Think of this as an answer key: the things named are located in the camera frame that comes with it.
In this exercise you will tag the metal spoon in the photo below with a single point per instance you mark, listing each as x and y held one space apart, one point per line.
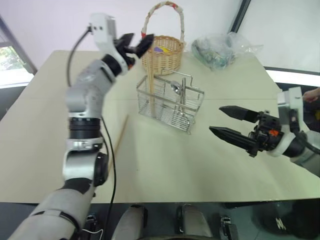
176 88

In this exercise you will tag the wooden chopstick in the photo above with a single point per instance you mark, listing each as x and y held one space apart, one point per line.
119 141
150 87

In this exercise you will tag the bystander's bare hand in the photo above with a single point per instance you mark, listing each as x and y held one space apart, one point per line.
312 95

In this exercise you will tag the grey window frame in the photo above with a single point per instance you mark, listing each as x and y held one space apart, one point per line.
16 46

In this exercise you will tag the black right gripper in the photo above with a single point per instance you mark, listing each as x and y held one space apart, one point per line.
266 132

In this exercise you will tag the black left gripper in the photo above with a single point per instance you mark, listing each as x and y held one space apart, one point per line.
128 52

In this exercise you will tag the dark door frame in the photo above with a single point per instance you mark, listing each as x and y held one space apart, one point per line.
240 16

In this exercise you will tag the grey rounded robot leg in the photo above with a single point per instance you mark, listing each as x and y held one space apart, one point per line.
130 222
193 221

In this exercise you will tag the clear plastic bag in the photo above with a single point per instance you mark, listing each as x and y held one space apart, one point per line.
216 51

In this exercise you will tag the black round base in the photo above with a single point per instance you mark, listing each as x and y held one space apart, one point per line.
282 220

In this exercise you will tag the metal cutlery piece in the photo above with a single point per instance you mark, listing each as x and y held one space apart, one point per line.
184 92

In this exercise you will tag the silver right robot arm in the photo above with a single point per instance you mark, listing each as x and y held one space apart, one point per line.
303 152

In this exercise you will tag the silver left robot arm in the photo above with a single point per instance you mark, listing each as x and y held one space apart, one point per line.
82 95

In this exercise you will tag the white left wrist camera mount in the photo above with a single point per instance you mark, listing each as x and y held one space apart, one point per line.
102 31

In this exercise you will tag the purple and yellow item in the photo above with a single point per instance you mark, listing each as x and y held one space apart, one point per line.
161 49

